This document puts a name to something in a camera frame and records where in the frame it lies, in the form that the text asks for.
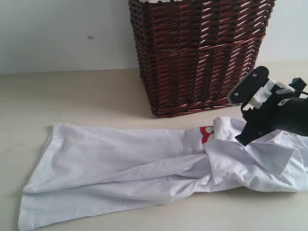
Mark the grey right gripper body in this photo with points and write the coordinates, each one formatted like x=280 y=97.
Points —
x=262 y=118

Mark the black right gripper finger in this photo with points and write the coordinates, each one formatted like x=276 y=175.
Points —
x=253 y=131

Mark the white t-shirt red lettering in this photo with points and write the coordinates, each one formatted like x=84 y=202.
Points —
x=88 y=171

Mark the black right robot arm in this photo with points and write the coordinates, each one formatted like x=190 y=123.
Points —
x=299 y=108

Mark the dark brown wicker basket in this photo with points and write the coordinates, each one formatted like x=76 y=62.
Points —
x=192 y=53

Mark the white lace basket liner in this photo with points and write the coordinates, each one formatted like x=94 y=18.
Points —
x=157 y=1

